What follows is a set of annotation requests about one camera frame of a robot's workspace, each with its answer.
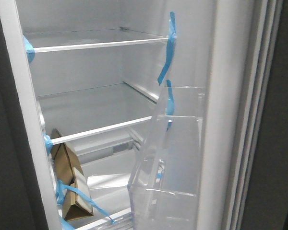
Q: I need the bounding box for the grey fridge door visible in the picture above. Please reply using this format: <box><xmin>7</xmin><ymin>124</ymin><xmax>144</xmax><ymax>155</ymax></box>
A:
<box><xmin>0</xmin><ymin>20</ymin><xmax>48</xmax><ymax>230</ymax></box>
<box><xmin>193</xmin><ymin>0</ymin><xmax>288</xmax><ymax>230</ymax></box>

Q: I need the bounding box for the clear plastic door bin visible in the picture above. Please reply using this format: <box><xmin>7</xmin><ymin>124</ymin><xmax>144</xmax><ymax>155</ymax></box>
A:
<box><xmin>127</xmin><ymin>87</ymin><xmax>205</xmax><ymax>230</ymax></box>

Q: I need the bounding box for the blue tape middle left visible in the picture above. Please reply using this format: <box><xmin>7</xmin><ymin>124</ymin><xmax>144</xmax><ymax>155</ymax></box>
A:
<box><xmin>43</xmin><ymin>133</ymin><xmax>53</xmax><ymax>154</ymax></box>

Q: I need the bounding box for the lower glass fridge shelf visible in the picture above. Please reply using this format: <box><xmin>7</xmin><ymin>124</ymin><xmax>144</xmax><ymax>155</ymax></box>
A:
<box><xmin>38</xmin><ymin>83</ymin><xmax>156</xmax><ymax>145</ymax></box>

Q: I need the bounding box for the brown cardboard box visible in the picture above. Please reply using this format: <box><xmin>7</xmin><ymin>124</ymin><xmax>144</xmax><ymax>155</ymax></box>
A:
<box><xmin>51</xmin><ymin>143</ymin><xmax>94</xmax><ymax>221</ymax></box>

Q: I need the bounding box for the blue tape upper right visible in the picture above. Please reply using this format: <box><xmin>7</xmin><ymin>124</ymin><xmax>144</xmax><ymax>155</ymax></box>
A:
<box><xmin>157</xmin><ymin>11</ymin><xmax>177</xmax><ymax>85</ymax></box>

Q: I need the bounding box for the upper glass fridge shelf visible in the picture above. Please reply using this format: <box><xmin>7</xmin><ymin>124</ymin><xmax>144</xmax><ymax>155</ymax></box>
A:
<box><xmin>25</xmin><ymin>29</ymin><xmax>168</xmax><ymax>53</ymax></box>

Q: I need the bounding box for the clear crisper drawer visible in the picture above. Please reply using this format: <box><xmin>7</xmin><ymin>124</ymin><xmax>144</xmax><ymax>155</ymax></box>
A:
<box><xmin>71</xmin><ymin>149</ymin><xmax>137</xmax><ymax>230</ymax></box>

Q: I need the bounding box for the glass fridge shelf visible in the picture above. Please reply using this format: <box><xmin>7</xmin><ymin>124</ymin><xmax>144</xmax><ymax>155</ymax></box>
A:
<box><xmin>38</xmin><ymin>83</ymin><xmax>156</xmax><ymax>145</ymax></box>
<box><xmin>25</xmin><ymin>29</ymin><xmax>168</xmax><ymax>53</ymax></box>

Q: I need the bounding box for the blue tape over cardboard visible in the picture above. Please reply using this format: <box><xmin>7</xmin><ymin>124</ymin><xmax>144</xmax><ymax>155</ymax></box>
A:
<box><xmin>55</xmin><ymin>180</ymin><xmax>117</xmax><ymax>224</ymax></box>

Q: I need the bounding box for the blue tape on door bin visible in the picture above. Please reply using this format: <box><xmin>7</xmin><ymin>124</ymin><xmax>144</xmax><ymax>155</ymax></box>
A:
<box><xmin>166</xmin><ymin>79</ymin><xmax>175</xmax><ymax>131</ymax></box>

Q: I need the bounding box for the blue tape upper left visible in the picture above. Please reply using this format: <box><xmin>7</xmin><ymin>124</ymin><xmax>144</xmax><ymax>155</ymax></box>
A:
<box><xmin>23</xmin><ymin>35</ymin><xmax>35</xmax><ymax>63</ymax></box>

